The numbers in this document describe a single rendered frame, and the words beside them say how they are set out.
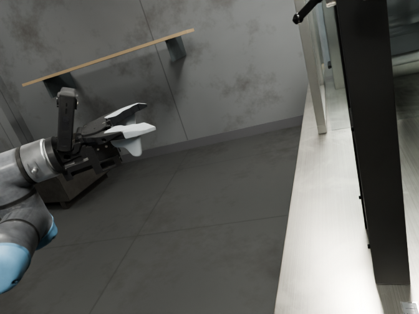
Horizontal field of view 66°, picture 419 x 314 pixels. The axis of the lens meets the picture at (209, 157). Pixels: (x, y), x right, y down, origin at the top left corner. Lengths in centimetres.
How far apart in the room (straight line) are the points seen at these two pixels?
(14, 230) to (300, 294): 49
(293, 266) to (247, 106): 343
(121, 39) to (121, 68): 34
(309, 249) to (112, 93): 397
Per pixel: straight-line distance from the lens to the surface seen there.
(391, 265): 59
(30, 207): 69
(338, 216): 77
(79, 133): 63
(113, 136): 58
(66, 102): 61
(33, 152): 65
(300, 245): 70
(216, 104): 404
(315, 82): 115
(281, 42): 385
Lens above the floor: 134
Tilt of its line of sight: 21 degrees down
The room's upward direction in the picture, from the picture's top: 18 degrees counter-clockwise
